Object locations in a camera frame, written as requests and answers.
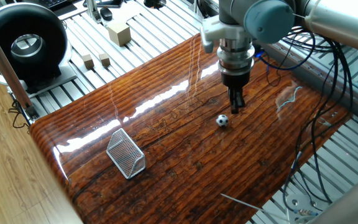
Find short aluminium post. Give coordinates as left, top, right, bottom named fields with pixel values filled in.
left=85, top=0, right=103, bottom=24

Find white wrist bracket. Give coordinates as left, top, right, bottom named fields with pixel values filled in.
left=200, top=17, right=254, bottom=54

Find black keyboard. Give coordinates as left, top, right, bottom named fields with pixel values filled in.
left=37, top=0, right=69, bottom=9

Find small black white soccer ball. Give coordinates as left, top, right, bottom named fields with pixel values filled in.
left=215, top=114, right=229, bottom=128

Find brown frame post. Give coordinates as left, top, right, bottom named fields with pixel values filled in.
left=0, top=12, right=40, bottom=121

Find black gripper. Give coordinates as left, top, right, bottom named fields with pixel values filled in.
left=221, top=70, right=252, bottom=114

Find thin black wires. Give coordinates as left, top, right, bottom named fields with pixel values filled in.
left=7, top=99, right=30, bottom=130

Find black flat device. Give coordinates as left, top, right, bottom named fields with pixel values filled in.
left=82, top=0, right=124, bottom=9

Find cable with silver blue connector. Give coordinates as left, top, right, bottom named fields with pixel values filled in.
left=293, top=207, right=319, bottom=218

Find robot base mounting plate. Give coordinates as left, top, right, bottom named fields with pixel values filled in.
left=286, top=194, right=323, bottom=224

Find small wooden cube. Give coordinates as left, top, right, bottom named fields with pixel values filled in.
left=81, top=54, right=95, bottom=70
left=98, top=52, right=111, bottom=68

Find small black device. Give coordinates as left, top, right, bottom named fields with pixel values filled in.
left=143, top=0, right=167, bottom=9

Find grey aluminium beam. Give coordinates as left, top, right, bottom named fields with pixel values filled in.
left=255, top=40, right=358, bottom=128

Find black ring-shaped device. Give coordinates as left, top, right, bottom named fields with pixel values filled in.
left=0, top=2, right=78, bottom=94

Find black cable bundle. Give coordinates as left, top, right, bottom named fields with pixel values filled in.
left=293, top=37, right=356, bottom=206

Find white wire mesh goal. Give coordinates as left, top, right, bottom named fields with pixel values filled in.
left=106, top=128, right=147, bottom=180

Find dark blue gripper cable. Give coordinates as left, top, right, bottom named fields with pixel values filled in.
left=255, top=30, right=316, bottom=72

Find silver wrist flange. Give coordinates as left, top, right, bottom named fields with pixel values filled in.
left=216, top=37, right=256, bottom=76

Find glossy brown wooden board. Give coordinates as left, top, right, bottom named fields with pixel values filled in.
left=29, top=33, right=353, bottom=224

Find black cable with grey sleeve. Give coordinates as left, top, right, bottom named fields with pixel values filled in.
left=283, top=118, right=354, bottom=215

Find black cables behind beam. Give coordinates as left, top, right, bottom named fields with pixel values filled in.
left=280, top=26, right=338, bottom=54

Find large wooden cube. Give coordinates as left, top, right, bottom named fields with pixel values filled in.
left=107, top=21, right=132, bottom=47

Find black computer mouse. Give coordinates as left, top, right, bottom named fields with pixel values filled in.
left=99, top=7, right=114, bottom=22

